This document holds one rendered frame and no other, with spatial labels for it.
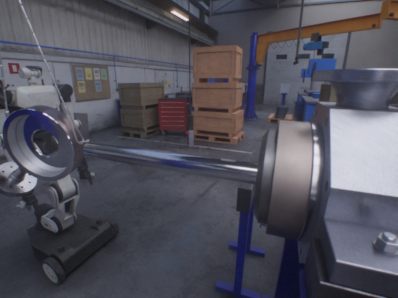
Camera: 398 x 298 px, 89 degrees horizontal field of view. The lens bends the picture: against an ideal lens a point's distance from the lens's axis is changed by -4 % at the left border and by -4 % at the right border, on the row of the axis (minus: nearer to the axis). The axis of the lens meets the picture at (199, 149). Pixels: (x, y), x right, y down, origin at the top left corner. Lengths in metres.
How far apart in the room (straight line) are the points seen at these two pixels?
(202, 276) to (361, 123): 1.52
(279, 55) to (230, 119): 9.56
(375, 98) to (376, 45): 13.86
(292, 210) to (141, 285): 1.42
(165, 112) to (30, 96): 4.08
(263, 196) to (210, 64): 4.50
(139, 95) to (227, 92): 2.10
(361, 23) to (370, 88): 6.19
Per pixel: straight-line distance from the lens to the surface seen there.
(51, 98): 1.78
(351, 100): 0.66
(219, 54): 4.92
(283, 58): 13.92
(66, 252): 1.93
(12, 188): 1.43
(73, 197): 1.93
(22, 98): 1.72
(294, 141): 0.60
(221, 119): 4.86
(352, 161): 0.53
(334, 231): 0.50
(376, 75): 0.59
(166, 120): 5.50
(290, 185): 0.56
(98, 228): 2.05
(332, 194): 0.51
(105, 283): 1.90
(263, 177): 0.59
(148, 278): 1.84
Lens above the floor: 1.39
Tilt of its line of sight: 18 degrees down
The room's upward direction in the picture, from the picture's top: straight up
